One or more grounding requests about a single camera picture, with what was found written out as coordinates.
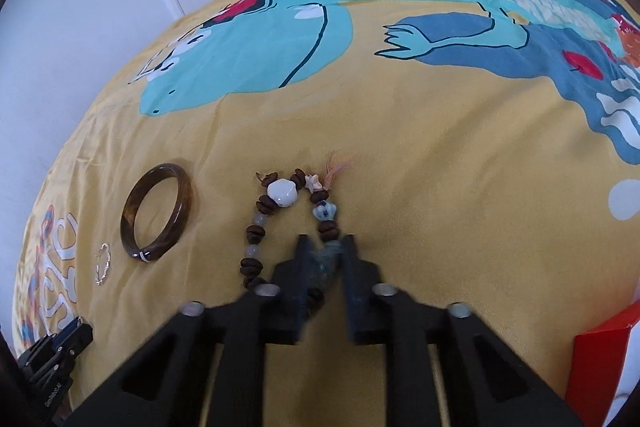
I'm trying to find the red cardboard box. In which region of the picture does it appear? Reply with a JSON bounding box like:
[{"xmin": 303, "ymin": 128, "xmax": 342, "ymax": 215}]
[{"xmin": 565, "ymin": 299, "xmax": 640, "ymax": 427}]

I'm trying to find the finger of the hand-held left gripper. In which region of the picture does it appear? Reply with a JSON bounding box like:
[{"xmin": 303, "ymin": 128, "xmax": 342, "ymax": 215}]
[{"xmin": 19, "ymin": 316, "xmax": 95, "ymax": 380}]

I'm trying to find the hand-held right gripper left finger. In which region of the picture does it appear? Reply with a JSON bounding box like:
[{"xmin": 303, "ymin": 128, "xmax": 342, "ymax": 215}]
[{"xmin": 65, "ymin": 234, "xmax": 327, "ymax": 427}]

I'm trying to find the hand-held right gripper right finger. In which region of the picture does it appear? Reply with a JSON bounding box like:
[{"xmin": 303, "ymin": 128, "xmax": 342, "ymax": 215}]
[{"xmin": 339, "ymin": 234, "xmax": 588, "ymax": 427}]

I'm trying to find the twisted silver ring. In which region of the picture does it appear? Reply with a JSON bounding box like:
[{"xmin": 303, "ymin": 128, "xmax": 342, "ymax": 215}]
[{"xmin": 93, "ymin": 243, "xmax": 111, "ymax": 287}]

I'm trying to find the yellow dinosaur printed blanket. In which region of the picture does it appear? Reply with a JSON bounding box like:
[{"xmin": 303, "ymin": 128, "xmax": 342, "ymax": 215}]
[{"xmin": 10, "ymin": 0, "xmax": 640, "ymax": 427}]

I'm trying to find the dark brown bangle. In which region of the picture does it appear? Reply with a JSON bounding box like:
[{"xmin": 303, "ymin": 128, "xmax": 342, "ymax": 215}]
[{"xmin": 119, "ymin": 162, "xmax": 194, "ymax": 264}]

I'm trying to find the brown and white bead bracelet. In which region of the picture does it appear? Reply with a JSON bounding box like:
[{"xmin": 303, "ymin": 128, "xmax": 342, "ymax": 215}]
[{"xmin": 239, "ymin": 151, "xmax": 356, "ymax": 309}]

